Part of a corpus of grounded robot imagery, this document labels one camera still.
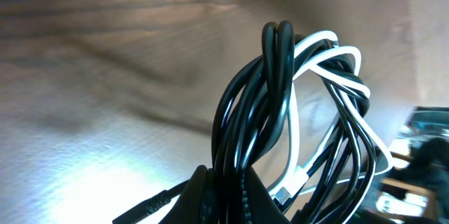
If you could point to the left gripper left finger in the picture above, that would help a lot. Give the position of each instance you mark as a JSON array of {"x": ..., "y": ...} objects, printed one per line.
[{"x": 199, "y": 201}]

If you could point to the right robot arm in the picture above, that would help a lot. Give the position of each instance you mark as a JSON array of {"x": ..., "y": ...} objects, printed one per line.
[{"x": 416, "y": 189}]

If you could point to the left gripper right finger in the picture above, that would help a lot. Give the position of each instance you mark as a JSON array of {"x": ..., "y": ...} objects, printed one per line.
[{"x": 257, "y": 206}]

